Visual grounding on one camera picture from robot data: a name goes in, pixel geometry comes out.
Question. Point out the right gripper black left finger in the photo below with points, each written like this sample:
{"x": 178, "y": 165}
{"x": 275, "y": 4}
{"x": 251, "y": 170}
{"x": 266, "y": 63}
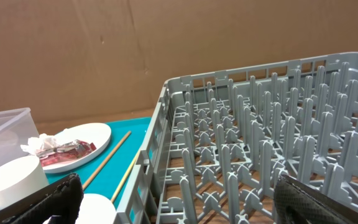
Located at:
{"x": 58, "y": 202}

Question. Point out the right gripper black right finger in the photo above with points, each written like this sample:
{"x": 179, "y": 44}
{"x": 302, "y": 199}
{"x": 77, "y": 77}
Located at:
{"x": 296, "y": 202}

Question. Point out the small white plate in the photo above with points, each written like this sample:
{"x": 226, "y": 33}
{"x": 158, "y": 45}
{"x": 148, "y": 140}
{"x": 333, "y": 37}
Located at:
{"x": 96, "y": 209}

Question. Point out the white cup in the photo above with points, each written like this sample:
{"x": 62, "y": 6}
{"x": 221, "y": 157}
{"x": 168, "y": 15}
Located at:
{"x": 20, "y": 178}

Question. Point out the red foil wrapper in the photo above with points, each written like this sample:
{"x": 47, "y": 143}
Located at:
{"x": 65, "y": 152}

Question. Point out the white napkin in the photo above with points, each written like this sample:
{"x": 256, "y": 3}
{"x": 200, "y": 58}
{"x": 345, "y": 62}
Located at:
{"x": 38, "y": 144}

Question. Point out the grey dishwasher rack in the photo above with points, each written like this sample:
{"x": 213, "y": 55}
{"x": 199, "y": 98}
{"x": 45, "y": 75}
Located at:
{"x": 218, "y": 142}

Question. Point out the left wooden chopstick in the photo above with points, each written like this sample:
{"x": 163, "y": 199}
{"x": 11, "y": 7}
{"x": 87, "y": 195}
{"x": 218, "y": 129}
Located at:
{"x": 105, "y": 161}

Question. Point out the wooden chopstick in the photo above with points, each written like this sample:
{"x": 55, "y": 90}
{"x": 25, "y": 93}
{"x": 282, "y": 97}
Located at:
{"x": 124, "y": 179}
{"x": 105, "y": 161}

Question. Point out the teal plastic tray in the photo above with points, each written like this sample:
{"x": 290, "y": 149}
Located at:
{"x": 110, "y": 176}

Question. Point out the large white plate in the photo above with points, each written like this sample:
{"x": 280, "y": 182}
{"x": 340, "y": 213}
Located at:
{"x": 97, "y": 133}

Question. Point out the right wooden chopstick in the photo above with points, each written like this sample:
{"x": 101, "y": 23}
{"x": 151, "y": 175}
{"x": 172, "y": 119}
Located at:
{"x": 124, "y": 179}

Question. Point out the clear plastic bin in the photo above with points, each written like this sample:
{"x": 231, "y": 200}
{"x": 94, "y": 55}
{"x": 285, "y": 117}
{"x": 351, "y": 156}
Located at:
{"x": 16, "y": 127}

